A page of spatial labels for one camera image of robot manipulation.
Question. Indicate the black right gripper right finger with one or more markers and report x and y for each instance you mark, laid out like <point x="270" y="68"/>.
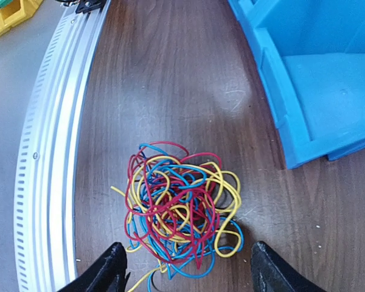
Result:
<point x="270" y="272"/>

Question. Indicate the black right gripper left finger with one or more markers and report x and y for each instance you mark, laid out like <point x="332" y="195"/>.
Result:
<point x="107" y="273"/>

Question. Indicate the blue plastic bin right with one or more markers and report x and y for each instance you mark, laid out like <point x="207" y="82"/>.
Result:
<point x="310" y="56"/>

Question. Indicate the yellow plastic crate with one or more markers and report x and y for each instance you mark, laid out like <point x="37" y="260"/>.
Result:
<point x="15" y="13"/>

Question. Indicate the aluminium front rail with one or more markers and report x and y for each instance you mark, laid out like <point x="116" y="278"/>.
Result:
<point x="44" y="209"/>

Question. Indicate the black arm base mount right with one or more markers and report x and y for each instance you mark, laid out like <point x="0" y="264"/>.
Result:
<point x="86" y="6"/>

